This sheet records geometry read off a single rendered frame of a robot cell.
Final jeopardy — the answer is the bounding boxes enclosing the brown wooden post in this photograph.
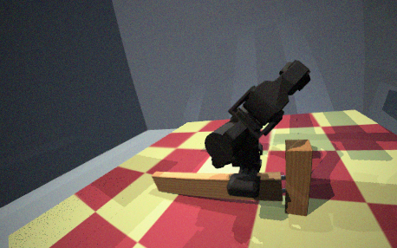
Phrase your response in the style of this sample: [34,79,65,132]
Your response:
[284,140,313,217]

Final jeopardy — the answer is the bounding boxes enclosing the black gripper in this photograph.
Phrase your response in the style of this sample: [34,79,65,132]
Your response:
[227,139,264,198]

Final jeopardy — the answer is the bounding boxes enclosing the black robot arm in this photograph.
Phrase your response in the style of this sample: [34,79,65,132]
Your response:
[205,60,310,169]

